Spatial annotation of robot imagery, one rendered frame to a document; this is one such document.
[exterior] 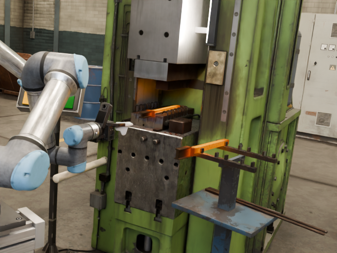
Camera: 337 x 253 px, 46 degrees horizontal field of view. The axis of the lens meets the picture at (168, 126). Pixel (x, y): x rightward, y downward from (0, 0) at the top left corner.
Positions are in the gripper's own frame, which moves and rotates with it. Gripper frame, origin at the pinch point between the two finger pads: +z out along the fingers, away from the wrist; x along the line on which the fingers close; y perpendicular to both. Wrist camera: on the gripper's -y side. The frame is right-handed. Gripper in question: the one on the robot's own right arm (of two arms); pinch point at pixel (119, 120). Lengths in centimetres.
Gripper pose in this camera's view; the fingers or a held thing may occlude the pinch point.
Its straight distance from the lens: 186.8
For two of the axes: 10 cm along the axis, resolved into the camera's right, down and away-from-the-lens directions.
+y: -0.9, 9.8, 2.0
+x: 8.9, 1.7, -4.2
